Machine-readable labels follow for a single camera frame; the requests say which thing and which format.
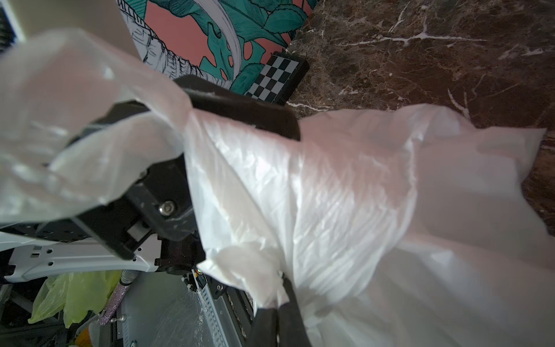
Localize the black white checkerboard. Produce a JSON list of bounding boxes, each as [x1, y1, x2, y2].
[[245, 52, 310, 106]]

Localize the white slotted cable duct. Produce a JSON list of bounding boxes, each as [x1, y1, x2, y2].
[[192, 270, 229, 347]]

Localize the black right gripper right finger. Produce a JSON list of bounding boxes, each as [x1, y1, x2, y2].
[[277, 278, 312, 347]]

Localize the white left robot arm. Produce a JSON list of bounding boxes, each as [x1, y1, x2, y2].
[[1, 75, 301, 283]]

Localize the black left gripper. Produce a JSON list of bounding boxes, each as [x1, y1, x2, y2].
[[1, 76, 300, 276]]

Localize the yellow green plastic bag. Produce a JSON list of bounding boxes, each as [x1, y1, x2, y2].
[[27, 270, 121, 328]]

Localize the white plastic bag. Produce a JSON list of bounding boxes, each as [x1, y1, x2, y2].
[[1, 30, 554, 346]]

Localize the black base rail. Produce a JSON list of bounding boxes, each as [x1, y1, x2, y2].
[[207, 277, 254, 346]]

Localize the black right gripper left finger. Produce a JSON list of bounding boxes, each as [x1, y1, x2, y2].
[[246, 309, 278, 347]]

